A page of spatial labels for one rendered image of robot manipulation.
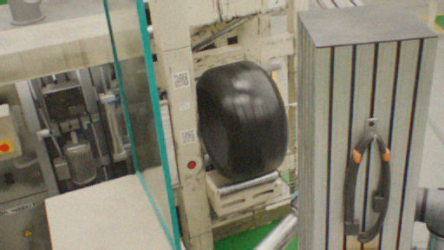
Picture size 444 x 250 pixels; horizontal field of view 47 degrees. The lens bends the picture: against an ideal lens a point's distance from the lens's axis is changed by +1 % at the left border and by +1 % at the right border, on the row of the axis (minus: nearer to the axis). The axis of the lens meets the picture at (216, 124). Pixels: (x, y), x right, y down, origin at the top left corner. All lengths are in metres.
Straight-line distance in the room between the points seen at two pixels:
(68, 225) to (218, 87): 0.91
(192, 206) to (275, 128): 0.61
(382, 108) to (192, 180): 1.50
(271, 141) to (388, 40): 1.30
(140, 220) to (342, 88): 0.98
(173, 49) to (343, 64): 1.20
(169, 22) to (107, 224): 0.85
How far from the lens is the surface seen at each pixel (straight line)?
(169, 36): 2.16
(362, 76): 1.12
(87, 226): 1.88
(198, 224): 2.67
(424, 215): 1.79
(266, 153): 2.34
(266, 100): 2.30
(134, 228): 1.81
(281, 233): 2.10
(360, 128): 1.17
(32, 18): 2.33
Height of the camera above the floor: 2.41
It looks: 29 degrees down
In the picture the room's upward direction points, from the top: 5 degrees counter-clockwise
